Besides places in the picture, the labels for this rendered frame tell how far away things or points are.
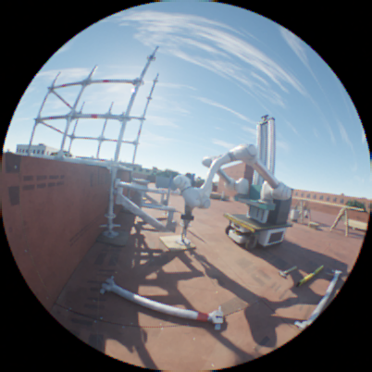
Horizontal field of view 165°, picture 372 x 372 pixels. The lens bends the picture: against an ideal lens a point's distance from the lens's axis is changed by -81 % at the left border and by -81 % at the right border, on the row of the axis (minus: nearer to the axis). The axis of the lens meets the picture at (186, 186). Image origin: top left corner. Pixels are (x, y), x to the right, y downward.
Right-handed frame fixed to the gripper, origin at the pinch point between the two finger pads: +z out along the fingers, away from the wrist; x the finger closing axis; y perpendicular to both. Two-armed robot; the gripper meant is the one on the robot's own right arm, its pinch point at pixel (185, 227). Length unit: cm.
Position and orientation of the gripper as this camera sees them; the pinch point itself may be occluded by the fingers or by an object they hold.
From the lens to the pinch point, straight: 131.1
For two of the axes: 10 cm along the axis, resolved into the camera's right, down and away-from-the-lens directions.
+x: -9.9, -1.6, -0.1
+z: -1.6, 9.9, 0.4
